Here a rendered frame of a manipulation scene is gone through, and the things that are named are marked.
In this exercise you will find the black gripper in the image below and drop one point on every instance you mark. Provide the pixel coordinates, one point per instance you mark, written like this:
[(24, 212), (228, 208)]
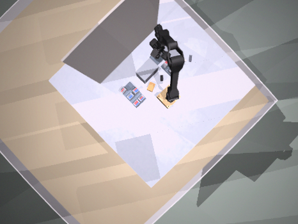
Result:
[(154, 43)]

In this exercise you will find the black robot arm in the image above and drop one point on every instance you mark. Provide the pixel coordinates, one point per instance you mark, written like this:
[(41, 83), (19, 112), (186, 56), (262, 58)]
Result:
[(175, 63)]

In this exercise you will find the large grey flat panel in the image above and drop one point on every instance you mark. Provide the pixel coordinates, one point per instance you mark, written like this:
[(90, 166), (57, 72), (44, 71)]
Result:
[(113, 38)]

